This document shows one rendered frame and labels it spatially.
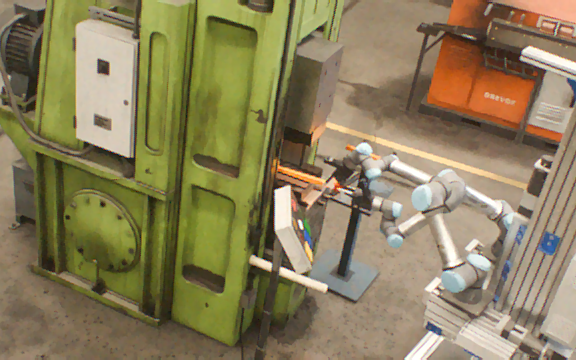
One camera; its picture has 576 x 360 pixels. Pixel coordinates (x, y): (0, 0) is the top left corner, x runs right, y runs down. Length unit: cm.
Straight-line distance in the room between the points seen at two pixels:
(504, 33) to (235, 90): 390
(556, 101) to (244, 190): 427
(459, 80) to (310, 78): 391
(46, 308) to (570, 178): 300
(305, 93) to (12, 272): 226
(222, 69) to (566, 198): 171
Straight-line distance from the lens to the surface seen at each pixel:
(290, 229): 333
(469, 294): 375
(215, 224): 399
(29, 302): 465
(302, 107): 368
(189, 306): 436
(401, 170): 382
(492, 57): 723
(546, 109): 739
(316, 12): 371
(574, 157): 348
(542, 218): 363
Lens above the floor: 310
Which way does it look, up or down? 32 degrees down
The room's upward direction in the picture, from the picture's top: 10 degrees clockwise
